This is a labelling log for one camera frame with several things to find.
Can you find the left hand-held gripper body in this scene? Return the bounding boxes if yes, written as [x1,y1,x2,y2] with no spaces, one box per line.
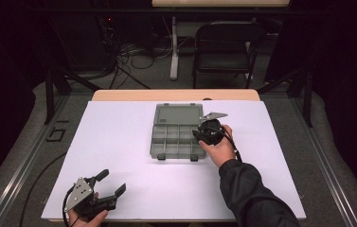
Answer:
[63,177,117,221]

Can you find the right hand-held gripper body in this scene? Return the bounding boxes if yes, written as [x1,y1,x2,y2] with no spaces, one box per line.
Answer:
[197,112,229,147]

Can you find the transparent grey compartment box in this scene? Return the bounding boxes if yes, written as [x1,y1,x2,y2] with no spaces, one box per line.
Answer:
[150,102,207,163]

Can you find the person's right hand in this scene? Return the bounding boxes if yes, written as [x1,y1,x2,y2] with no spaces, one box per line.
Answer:
[198,124,238,168]

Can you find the person's left hand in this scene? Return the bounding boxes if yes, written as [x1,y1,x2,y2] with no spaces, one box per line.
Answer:
[67,192,109,227]

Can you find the wooden table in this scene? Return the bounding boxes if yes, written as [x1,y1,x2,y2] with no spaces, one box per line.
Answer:
[91,89,260,102]

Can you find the black folding chair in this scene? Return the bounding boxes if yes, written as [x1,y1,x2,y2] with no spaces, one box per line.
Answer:
[192,20,267,90]

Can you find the white table leg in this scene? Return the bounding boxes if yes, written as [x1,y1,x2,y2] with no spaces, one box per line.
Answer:
[170,16,180,81]

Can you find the black metal stand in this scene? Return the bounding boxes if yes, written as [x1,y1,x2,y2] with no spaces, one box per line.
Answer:
[256,66,313,129]
[44,65,102,126]

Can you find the left hand-held gripper cable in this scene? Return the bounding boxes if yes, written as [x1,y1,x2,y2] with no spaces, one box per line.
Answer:
[62,183,80,227]

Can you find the hand-held gripper cable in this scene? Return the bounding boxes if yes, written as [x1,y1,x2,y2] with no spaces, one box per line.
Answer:
[212,125,244,164]
[62,183,80,227]

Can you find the right hand-held gripper cable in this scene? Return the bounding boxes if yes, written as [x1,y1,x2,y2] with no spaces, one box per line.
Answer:
[212,125,244,164]

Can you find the black floor cable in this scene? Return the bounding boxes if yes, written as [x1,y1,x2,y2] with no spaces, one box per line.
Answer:
[18,151,68,227]

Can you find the aluminium floor rail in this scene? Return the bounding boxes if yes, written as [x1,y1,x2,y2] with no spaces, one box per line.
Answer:
[291,94,357,227]
[0,94,70,227]

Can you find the bundle of floor cables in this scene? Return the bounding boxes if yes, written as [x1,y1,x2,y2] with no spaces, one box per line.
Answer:
[98,15,193,91]

